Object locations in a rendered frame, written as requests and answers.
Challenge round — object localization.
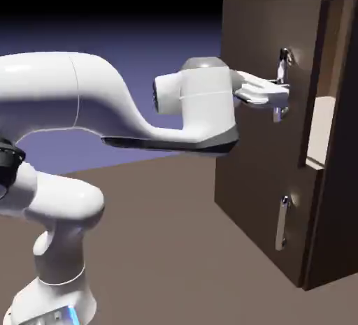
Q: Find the long silver door handle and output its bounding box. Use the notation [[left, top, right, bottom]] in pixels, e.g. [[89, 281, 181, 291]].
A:
[[273, 47, 294, 124]]

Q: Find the short silver door handle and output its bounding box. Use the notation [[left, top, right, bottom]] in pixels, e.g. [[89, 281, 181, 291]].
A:
[[274, 195, 292, 252]]

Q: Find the dark brown tall cabinet door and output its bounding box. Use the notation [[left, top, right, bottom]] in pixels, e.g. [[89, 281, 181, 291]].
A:
[[215, 0, 330, 170]]

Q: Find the dark brown short cabinet door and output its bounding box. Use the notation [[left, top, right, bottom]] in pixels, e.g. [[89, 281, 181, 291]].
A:
[[214, 151, 325, 289]]

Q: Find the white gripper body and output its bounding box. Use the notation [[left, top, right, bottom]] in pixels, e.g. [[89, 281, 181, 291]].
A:
[[234, 70, 291, 110]]

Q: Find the dark brown wooden cabinet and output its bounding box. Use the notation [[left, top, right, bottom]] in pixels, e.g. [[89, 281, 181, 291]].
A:
[[214, 0, 358, 291]]

